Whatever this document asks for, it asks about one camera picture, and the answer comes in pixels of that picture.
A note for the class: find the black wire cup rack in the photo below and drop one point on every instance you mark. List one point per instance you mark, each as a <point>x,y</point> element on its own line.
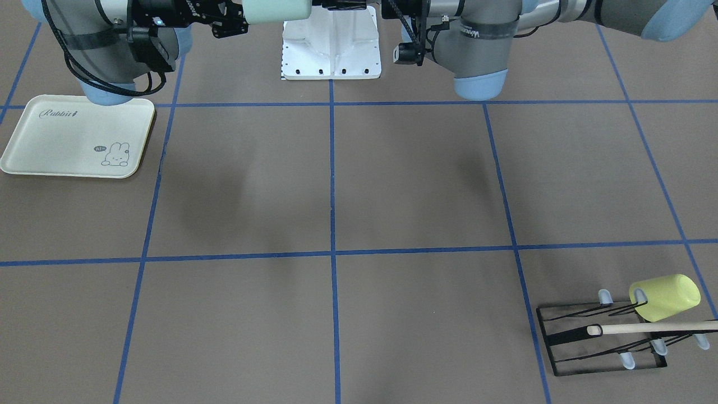
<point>607,335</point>

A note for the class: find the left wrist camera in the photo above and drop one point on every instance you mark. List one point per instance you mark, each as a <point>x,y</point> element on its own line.
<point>408,54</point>

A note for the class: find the yellow cup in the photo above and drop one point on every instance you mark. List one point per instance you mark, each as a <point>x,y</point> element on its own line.
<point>660,298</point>

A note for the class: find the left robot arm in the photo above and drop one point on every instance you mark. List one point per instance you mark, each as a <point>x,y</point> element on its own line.
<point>472,39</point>

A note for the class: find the light green cup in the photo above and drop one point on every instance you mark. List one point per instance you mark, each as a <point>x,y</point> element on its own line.
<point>262,12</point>

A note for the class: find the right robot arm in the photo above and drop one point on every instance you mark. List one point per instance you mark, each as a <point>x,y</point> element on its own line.
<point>120,50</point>

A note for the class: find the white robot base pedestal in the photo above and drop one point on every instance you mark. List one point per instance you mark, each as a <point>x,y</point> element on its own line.
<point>332,45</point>

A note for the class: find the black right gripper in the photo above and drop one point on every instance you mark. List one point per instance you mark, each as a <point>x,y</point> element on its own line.
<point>175,8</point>

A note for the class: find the cream rabbit tray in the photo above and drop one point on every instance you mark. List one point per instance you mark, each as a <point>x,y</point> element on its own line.
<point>69,136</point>

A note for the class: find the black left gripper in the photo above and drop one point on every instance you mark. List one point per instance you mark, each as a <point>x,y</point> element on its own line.
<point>405,8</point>

